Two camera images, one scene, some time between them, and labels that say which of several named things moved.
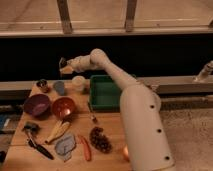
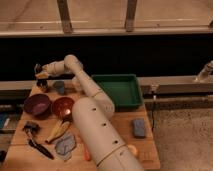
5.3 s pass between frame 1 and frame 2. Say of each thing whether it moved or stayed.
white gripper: moved
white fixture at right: stayed
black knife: stayed
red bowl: stayed
